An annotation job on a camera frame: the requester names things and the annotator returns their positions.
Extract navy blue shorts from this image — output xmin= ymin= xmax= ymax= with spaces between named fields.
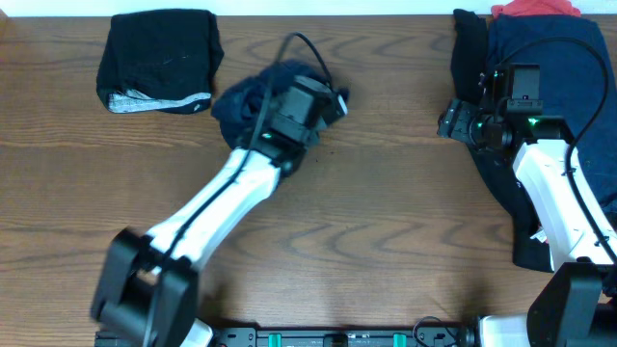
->
xmin=212 ymin=60 xmax=349 ymax=156

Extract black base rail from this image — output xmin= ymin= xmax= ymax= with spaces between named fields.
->
xmin=182 ymin=324 xmax=479 ymax=347

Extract folded black garment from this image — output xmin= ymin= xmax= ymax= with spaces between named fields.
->
xmin=96 ymin=9 xmax=225 ymax=115

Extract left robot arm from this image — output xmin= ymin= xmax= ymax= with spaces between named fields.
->
xmin=91 ymin=87 xmax=348 ymax=346

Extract red garment in pile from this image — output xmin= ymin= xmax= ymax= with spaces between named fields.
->
xmin=491 ymin=0 xmax=581 ymax=18

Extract navy garment in pile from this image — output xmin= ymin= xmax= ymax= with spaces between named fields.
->
xmin=487 ymin=15 xmax=616 ymax=214

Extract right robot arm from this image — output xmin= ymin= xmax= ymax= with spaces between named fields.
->
xmin=438 ymin=99 xmax=616 ymax=346

